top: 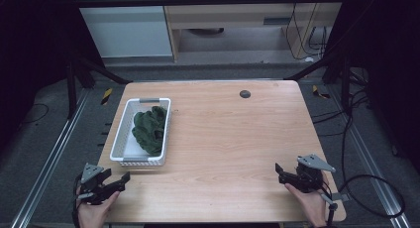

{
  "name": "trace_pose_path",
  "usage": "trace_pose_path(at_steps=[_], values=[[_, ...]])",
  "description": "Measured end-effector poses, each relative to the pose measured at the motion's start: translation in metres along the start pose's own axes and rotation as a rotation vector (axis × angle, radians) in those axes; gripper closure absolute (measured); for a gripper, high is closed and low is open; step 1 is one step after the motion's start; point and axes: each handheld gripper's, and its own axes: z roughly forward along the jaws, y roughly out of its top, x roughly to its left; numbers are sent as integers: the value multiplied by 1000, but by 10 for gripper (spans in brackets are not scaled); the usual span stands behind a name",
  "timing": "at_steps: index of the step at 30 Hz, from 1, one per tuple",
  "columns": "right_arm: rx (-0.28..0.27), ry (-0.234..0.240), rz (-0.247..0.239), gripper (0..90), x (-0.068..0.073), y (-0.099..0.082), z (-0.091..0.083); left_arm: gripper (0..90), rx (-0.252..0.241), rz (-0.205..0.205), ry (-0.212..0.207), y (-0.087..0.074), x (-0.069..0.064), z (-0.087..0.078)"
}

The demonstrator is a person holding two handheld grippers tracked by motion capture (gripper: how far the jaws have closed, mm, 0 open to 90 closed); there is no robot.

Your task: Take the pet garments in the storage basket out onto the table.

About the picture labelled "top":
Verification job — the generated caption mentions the dark green cloth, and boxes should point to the dark green cloth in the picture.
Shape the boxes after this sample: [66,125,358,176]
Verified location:
[131,105,168,158]

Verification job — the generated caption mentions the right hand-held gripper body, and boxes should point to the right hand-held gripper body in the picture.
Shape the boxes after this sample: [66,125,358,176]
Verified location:
[295,154,337,193]

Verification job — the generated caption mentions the person's right hand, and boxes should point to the person's right hand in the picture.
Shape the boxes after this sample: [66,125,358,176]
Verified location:
[284,182,329,228]

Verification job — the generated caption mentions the black looped floor cable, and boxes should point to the black looped floor cable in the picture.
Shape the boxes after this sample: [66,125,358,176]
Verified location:
[336,88,406,220]

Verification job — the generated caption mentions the light wooden desk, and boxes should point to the light wooden desk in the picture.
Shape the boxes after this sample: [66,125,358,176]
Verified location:
[160,0,348,62]

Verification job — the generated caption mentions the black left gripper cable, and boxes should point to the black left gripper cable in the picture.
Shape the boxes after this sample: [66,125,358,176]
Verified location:
[71,172,83,228]

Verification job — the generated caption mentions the black hanging desk cables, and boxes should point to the black hanging desk cables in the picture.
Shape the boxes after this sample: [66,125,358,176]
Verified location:
[285,2,330,61]

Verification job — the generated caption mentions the person's left hand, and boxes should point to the person's left hand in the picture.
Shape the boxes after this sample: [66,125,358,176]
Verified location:
[76,187,122,228]

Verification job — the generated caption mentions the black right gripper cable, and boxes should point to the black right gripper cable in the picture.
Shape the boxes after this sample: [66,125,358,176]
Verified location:
[319,184,339,228]

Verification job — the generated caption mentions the black horizontal bar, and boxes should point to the black horizontal bar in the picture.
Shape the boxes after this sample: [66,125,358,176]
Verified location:
[73,0,347,9]

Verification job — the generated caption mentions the yellow black floor tape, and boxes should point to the yellow black floor tape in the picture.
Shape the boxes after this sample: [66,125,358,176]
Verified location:
[311,84,331,100]
[100,87,114,106]

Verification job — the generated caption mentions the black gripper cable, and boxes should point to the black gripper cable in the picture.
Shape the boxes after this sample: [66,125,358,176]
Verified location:
[319,184,339,228]
[71,172,83,228]

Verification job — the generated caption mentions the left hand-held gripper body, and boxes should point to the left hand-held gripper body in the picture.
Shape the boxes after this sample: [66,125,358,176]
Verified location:
[77,163,117,206]

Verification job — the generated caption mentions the white plastic basket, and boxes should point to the white plastic basket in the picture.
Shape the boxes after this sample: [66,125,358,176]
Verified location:
[109,97,172,168]

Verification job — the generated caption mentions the black metal stand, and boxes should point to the black metal stand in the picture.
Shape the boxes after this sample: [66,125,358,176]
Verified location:
[283,48,354,114]
[64,54,133,121]

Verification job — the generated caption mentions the white cabinet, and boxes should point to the white cabinet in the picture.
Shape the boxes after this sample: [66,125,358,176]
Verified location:
[69,0,173,58]

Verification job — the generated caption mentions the aluminium floor rail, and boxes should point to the aluminium floor rail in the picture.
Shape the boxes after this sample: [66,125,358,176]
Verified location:
[9,88,92,228]
[325,85,413,228]

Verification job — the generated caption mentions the dark curtain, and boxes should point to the dark curtain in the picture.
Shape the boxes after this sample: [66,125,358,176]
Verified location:
[325,0,420,174]
[0,0,104,155]

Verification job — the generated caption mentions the thin black floor cable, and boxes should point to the thin black floor cable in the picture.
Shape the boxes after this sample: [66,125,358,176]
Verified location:
[20,102,51,125]

